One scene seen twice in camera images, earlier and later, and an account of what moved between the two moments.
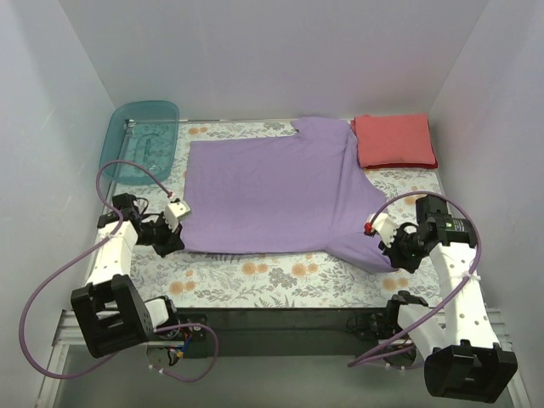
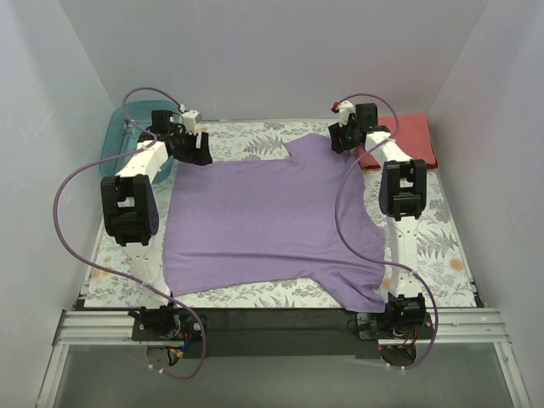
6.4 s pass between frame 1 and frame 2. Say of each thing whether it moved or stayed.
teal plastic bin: stayed
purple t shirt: moved
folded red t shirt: stayed
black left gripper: moved
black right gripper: moved
